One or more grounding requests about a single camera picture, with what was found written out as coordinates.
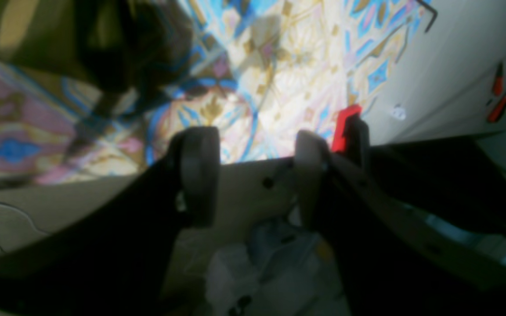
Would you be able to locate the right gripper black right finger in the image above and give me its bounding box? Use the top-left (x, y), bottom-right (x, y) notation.
top-left (295, 130), bottom-right (506, 316)

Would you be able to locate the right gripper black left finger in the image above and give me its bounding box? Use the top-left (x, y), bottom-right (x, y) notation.
top-left (0, 126), bottom-right (220, 316)

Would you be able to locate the camouflage T-shirt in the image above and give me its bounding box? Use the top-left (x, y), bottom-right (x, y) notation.
top-left (0, 0), bottom-right (192, 93)

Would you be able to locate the blue black clamp lower left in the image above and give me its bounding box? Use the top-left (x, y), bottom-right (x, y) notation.
top-left (331, 105), bottom-right (506, 234)

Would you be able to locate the patterned tile tablecloth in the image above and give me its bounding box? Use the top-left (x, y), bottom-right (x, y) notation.
top-left (0, 0), bottom-right (430, 189)

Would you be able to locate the black hex key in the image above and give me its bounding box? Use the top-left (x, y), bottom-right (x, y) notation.
top-left (416, 0), bottom-right (438, 33)

